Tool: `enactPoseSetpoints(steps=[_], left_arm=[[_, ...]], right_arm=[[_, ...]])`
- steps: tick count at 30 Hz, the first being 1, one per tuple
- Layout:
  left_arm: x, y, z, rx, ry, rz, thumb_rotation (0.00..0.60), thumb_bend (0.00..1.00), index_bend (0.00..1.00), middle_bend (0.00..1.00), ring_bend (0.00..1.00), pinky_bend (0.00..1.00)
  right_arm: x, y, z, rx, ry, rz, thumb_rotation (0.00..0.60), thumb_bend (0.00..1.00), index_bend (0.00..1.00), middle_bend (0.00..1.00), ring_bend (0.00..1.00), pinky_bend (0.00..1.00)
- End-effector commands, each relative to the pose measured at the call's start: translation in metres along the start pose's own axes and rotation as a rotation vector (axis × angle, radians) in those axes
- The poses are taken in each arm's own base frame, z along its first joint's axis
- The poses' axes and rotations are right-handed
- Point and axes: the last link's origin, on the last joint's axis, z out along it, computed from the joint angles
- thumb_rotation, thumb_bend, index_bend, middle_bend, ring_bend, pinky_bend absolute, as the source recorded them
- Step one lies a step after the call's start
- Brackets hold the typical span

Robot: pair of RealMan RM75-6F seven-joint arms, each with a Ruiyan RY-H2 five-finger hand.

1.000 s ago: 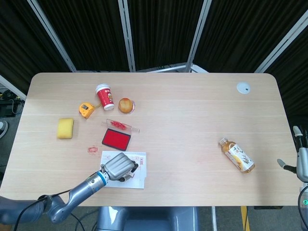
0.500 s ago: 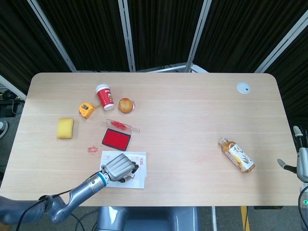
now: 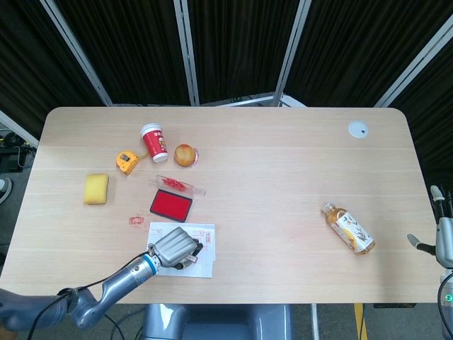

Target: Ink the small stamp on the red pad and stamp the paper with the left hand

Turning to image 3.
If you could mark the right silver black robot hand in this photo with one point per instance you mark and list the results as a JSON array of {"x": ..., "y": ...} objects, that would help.
[{"x": 446, "y": 244}]

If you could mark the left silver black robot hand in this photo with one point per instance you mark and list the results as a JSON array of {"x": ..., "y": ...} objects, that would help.
[{"x": 175, "y": 246}]

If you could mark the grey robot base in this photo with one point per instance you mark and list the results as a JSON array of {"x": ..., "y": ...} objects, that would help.
[{"x": 216, "y": 322}]

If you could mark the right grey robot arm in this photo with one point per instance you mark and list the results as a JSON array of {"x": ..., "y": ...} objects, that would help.
[{"x": 446, "y": 304}]

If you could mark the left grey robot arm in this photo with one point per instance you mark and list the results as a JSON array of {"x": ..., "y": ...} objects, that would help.
[{"x": 117, "y": 287}]

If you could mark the white lined stamped notepad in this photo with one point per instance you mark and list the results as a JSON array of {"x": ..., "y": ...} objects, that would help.
[{"x": 207, "y": 262}]

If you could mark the red ink pad black tray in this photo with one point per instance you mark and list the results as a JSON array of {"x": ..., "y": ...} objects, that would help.
[{"x": 171, "y": 205}]

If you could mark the clear ink-stained plastic lid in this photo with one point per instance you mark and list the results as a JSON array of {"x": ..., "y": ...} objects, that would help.
[{"x": 177, "y": 185}]

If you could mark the black box under table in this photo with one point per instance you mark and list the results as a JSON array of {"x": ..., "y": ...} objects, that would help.
[{"x": 394, "y": 305}]

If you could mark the bread bun in wrapper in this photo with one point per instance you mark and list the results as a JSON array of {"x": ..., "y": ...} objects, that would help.
[{"x": 184, "y": 155}]

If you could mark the yellow tea bottle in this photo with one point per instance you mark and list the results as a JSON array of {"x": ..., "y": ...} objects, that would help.
[{"x": 350, "y": 230}]

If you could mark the yellow tape measure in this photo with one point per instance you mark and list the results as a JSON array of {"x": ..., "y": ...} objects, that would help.
[{"x": 126, "y": 161}]

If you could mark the yellow sponge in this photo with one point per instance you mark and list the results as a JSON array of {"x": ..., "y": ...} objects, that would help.
[{"x": 95, "y": 188}]

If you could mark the red white paper cup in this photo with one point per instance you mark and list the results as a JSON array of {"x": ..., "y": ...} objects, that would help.
[{"x": 155, "y": 143}]

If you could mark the yellow floor strip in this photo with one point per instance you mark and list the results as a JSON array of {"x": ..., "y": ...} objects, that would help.
[{"x": 360, "y": 322}]

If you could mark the white table leg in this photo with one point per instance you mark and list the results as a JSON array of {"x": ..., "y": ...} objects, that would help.
[{"x": 315, "y": 322}]

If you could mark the grey shoe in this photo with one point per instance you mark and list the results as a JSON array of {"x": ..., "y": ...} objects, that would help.
[{"x": 4, "y": 189}]

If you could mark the grey floor frame bar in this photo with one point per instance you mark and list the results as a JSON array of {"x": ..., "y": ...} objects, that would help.
[{"x": 247, "y": 101}]

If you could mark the grey aluminium partition post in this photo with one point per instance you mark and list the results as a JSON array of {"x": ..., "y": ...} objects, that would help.
[
  {"x": 292, "y": 53},
  {"x": 414, "y": 67},
  {"x": 17, "y": 128},
  {"x": 187, "y": 53},
  {"x": 76, "y": 53}
]

